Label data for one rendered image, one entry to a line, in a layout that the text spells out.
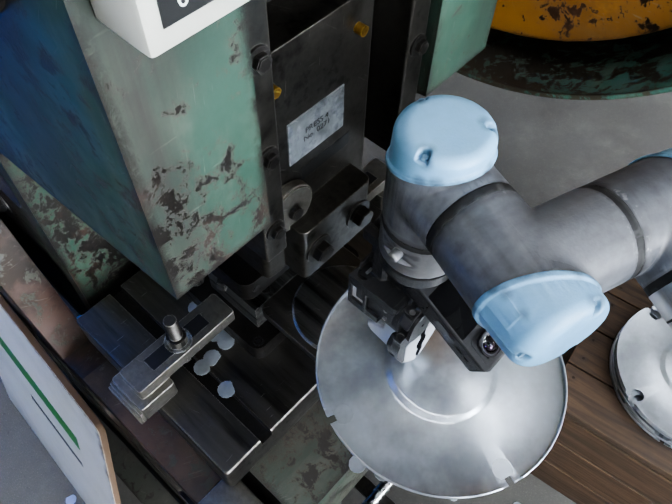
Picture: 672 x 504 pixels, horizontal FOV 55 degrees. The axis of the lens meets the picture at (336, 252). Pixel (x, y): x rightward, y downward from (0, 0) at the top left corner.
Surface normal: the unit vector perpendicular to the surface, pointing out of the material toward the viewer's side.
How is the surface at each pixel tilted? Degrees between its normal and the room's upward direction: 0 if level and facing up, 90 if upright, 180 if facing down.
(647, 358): 0
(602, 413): 0
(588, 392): 0
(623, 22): 90
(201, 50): 90
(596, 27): 90
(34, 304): 74
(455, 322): 32
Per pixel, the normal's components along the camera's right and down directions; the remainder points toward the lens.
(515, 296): -0.57, -0.11
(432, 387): 0.06, -0.53
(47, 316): 0.71, 0.39
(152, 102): 0.74, 0.57
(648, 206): 0.14, -0.33
